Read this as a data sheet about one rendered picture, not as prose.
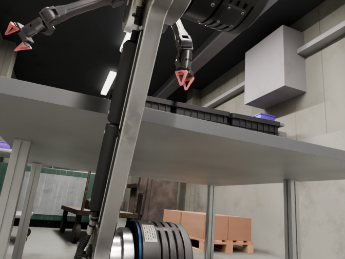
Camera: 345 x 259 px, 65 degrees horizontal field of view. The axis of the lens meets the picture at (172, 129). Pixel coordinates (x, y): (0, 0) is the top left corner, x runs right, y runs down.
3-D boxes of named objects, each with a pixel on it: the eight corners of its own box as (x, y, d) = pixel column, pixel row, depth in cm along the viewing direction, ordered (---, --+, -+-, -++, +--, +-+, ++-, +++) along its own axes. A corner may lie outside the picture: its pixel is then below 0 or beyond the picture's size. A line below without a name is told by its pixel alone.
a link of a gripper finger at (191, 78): (176, 87, 144) (177, 70, 146) (181, 92, 150) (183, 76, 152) (188, 86, 140) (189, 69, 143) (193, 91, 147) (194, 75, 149)
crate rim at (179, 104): (231, 116, 136) (231, 112, 137) (174, 105, 128) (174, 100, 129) (199, 133, 173) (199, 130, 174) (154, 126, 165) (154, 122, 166)
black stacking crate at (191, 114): (230, 135, 134) (231, 113, 137) (173, 125, 126) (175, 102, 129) (198, 148, 170) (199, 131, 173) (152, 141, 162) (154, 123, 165)
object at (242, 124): (282, 144, 142) (281, 123, 145) (231, 135, 134) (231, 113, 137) (241, 154, 179) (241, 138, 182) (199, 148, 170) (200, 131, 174)
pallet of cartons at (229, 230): (257, 254, 313) (257, 218, 323) (193, 252, 284) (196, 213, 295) (208, 239, 414) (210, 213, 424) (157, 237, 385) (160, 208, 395)
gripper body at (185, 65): (175, 70, 142) (176, 57, 144) (183, 78, 151) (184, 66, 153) (186, 68, 139) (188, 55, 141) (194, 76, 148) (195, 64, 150)
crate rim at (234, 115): (282, 126, 144) (281, 122, 145) (231, 116, 136) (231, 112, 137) (241, 141, 181) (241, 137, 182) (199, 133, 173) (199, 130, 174)
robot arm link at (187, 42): (157, -8, 162) (174, -6, 166) (155, 0, 167) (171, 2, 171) (178, 42, 143) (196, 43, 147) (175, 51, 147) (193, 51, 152)
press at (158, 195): (190, 234, 470) (198, 103, 534) (129, 231, 432) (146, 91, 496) (163, 226, 588) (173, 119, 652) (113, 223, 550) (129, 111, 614)
